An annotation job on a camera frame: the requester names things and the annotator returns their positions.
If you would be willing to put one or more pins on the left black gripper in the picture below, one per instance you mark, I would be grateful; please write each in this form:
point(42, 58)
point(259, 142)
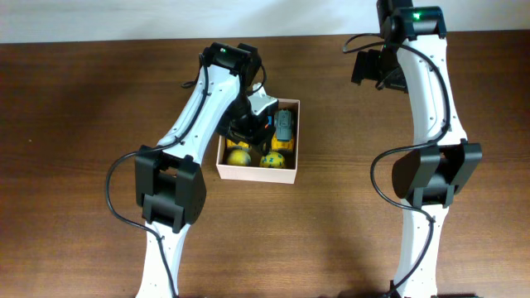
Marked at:
point(252, 136)

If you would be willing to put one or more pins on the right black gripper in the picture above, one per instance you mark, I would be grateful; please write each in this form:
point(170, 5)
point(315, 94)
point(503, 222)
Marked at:
point(363, 67)

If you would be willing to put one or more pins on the yellow grey dump truck toy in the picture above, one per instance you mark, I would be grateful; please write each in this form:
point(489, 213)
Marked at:
point(237, 145)

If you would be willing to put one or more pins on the small colourful puzzle cube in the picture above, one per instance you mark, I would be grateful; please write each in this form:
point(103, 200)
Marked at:
point(269, 121)

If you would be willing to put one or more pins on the yellow grey robot ball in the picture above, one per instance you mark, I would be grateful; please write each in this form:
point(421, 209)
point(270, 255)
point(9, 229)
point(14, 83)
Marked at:
point(238, 157)

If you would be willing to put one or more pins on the yellow grey mixer truck toy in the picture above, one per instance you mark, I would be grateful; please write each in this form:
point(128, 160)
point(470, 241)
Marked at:
point(283, 139)

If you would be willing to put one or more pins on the yellow ball with blue letters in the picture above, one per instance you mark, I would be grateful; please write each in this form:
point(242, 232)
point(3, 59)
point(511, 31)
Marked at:
point(273, 159)

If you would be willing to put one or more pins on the pink cardboard box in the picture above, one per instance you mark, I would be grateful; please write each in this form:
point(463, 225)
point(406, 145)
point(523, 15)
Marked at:
point(259, 174)

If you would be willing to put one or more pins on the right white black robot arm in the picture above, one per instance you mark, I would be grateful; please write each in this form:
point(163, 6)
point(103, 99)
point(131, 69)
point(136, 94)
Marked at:
point(411, 57)

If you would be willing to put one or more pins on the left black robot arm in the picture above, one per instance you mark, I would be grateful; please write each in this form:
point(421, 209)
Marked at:
point(170, 186)

